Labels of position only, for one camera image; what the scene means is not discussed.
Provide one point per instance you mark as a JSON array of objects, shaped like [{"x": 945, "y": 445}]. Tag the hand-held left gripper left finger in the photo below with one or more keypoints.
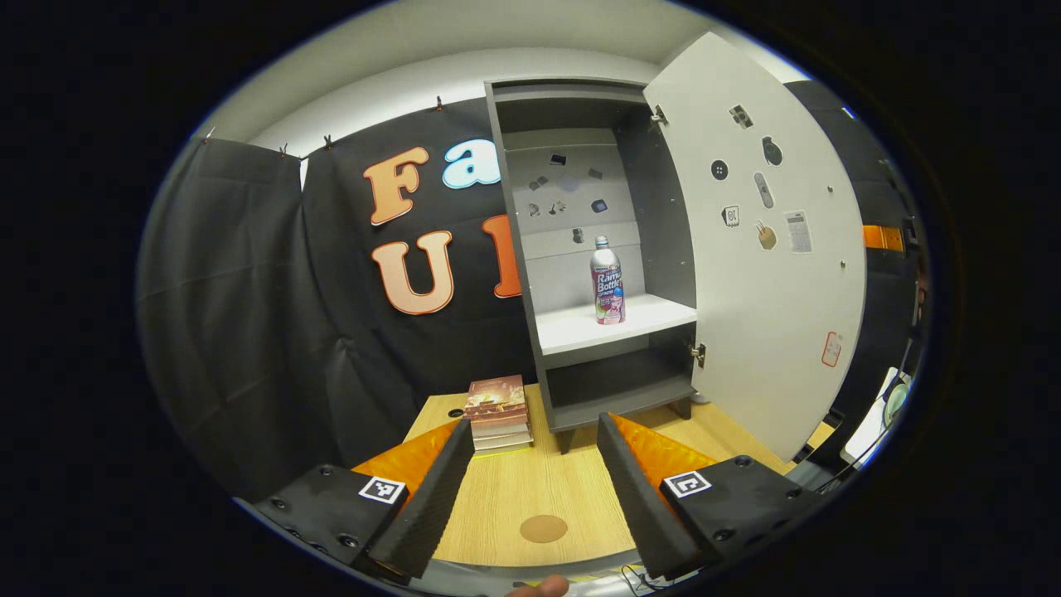
[{"x": 431, "y": 506}]

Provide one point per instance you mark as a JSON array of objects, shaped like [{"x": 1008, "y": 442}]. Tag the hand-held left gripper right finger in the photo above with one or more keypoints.
[{"x": 638, "y": 497}]

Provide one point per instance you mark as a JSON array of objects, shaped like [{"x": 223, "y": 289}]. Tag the brown round coaster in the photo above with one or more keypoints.
[{"x": 544, "y": 529}]

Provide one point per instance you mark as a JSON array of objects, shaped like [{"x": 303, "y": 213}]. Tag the silver bottle with colourful label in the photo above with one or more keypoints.
[{"x": 608, "y": 286}]

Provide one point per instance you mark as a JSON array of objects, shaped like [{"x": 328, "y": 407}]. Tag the white cabinet door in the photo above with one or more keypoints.
[{"x": 771, "y": 315}]

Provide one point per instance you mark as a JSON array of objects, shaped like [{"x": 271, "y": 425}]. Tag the grey cabinet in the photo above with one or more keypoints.
[{"x": 663, "y": 232}]

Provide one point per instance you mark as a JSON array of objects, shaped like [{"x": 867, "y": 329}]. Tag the stack of books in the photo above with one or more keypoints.
[{"x": 497, "y": 406}]

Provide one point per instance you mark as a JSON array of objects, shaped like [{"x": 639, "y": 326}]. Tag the black backdrop cloth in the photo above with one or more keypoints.
[{"x": 240, "y": 315}]

